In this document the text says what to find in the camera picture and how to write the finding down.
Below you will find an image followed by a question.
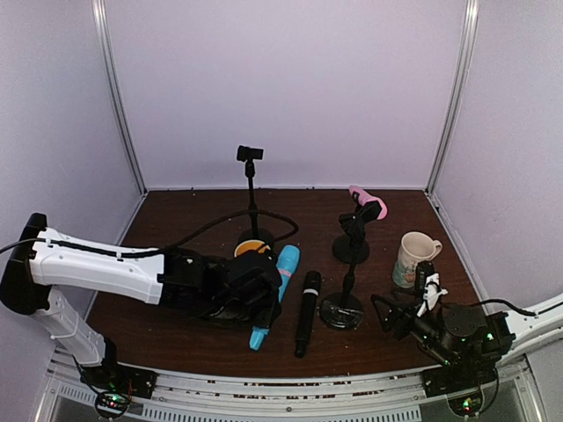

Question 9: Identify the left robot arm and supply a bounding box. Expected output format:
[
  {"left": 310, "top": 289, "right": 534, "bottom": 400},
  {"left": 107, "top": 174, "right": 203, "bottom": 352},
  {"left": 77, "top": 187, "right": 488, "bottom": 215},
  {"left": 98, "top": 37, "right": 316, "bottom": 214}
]
[{"left": 1, "top": 214, "right": 299, "bottom": 379}]

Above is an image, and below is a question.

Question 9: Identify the front aluminium rail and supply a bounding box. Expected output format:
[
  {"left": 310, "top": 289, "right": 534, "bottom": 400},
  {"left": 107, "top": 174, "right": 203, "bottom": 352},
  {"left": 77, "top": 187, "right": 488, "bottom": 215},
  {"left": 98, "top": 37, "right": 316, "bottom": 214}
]
[{"left": 31, "top": 362, "right": 547, "bottom": 421}]

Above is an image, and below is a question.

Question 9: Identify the short stand with clip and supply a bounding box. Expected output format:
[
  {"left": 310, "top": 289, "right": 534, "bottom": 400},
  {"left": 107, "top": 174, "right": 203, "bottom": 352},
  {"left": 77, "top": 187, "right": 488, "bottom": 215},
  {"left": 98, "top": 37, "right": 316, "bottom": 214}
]
[{"left": 332, "top": 235, "right": 370, "bottom": 264}]

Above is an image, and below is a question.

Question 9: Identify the aluminium frame post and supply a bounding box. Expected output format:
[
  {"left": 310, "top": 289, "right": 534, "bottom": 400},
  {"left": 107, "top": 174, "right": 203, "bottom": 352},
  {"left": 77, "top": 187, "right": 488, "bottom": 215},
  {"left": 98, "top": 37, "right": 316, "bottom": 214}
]
[
  {"left": 91, "top": 0, "right": 148, "bottom": 196},
  {"left": 425, "top": 0, "right": 479, "bottom": 198}
]

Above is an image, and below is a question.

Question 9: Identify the left aluminium frame post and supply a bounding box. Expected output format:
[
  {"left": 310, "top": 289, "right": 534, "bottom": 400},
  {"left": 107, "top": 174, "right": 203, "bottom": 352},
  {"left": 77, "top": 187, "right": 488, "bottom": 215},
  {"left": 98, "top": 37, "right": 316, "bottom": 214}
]
[{"left": 91, "top": 0, "right": 148, "bottom": 196}]

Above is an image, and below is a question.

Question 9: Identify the black wireless microphone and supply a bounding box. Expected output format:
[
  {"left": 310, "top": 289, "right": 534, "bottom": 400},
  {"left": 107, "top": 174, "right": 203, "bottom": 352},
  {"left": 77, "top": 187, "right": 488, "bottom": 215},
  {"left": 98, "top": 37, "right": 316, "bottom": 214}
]
[{"left": 295, "top": 270, "right": 322, "bottom": 358}]

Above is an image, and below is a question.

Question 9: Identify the short stand with taped base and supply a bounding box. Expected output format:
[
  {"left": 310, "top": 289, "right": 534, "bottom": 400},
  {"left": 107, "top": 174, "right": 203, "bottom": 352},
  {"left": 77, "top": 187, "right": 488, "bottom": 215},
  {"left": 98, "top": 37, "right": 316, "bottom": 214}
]
[{"left": 319, "top": 202, "right": 381, "bottom": 331}]

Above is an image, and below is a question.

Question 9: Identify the tall black phone stand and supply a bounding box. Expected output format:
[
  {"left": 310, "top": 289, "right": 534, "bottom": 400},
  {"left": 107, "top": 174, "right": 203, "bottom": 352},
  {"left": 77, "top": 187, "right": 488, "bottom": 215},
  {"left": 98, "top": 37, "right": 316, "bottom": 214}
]
[{"left": 237, "top": 145, "right": 274, "bottom": 243}]

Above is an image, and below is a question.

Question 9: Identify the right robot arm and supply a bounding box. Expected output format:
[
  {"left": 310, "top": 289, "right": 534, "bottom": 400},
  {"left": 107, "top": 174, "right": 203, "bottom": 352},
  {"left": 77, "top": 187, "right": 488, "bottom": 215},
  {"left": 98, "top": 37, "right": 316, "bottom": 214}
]
[{"left": 370, "top": 295, "right": 562, "bottom": 397}]

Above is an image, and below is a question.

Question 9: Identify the right aluminium frame post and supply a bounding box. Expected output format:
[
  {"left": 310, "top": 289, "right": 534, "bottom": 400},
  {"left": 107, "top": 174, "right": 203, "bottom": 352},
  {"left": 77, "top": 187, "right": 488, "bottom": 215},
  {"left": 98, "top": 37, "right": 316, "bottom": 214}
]
[{"left": 425, "top": 0, "right": 479, "bottom": 198}]

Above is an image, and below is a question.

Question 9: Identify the pink toy microphone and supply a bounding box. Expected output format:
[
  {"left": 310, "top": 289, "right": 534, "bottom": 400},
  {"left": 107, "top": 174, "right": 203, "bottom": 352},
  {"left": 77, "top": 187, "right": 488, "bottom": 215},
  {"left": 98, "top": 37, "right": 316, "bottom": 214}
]
[{"left": 348, "top": 186, "right": 388, "bottom": 220}]

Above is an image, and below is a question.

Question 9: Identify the white mug orange inside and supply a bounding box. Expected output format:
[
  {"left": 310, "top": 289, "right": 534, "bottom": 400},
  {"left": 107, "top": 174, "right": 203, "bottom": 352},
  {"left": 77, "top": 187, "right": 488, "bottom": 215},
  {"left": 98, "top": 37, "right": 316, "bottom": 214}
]
[{"left": 234, "top": 239, "right": 271, "bottom": 258}]

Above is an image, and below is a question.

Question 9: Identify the floral ceramic mug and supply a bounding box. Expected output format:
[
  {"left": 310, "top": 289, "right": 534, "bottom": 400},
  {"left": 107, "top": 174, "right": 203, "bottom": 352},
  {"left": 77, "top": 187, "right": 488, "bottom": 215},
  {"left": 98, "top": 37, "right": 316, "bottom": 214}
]
[{"left": 391, "top": 231, "right": 442, "bottom": 288}]

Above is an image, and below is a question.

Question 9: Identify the blue toy microphone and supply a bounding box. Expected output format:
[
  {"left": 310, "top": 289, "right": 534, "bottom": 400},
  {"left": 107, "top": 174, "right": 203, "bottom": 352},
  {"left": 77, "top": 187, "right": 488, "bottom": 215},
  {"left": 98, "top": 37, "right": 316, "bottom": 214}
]
[{"left": 249, "top": 244, "right": 301, "bottom": 351}]

